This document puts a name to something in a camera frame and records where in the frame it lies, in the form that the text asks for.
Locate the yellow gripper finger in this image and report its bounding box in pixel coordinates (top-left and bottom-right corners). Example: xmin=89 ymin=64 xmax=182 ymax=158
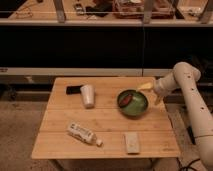
xmin=137 ymin=83 xmax=153 ymax=91
xmin=154 ymin=95 xmax=163 ymax=105

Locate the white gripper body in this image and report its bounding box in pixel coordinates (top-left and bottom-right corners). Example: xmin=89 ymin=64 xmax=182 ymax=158
xmin=153 ymin=74 xmax=176 ymax=97

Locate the clear plastic bottle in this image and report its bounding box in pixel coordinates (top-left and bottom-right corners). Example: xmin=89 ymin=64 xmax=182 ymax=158
xmin=67 ymin=123 xmax=103 ymax=147

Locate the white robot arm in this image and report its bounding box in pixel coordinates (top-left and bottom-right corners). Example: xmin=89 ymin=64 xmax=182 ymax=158
xmin=137 ymin=62 xmax=213 ymax=171

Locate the green ceramic bowl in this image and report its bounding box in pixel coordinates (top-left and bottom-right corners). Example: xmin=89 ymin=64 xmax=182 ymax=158
xmin=117 ymin=89 xmax=149 ymax=117

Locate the red item in bowl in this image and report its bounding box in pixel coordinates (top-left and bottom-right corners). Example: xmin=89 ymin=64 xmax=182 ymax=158
xmin=120 ymin=94 xmax=132 ymax=107

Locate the beige sponge block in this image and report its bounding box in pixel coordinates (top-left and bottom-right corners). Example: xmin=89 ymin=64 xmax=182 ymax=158
xmin=124 ymin=132 xmax=140 ymax=154

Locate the white paper cup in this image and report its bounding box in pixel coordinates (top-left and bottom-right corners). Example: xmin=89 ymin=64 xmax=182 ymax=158
xmin=80 ymin=84 xmax=95 ymax=108

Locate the wooden folding table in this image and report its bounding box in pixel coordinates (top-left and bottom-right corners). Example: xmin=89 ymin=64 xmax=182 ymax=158
xmin=32 ymin=77 xmax=180 ymax=159

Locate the black rectangular block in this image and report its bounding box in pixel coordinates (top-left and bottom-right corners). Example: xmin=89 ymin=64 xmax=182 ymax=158
xmin=66 ymin=86 xmax=81 ymax=95

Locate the red tray on shelf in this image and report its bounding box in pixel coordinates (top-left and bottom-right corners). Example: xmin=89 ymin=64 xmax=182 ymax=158
xmin=113 ymin=0 xmax=174 ymax=19

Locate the metal shelf rack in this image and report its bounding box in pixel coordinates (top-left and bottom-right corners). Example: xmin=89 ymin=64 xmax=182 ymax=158
xmin=0 ymin=0 xmax=213 ymax=27

